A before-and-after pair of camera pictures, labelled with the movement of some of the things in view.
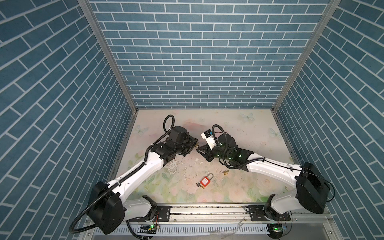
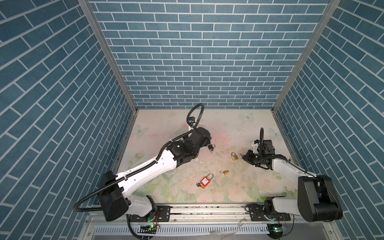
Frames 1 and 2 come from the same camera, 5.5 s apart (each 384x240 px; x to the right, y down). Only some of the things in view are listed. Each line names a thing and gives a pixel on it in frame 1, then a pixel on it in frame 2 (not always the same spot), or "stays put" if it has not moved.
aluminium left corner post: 102,37 stays put
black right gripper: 207,154 -> 247,157
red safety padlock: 205,181 stays put
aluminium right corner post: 331,8 stays put
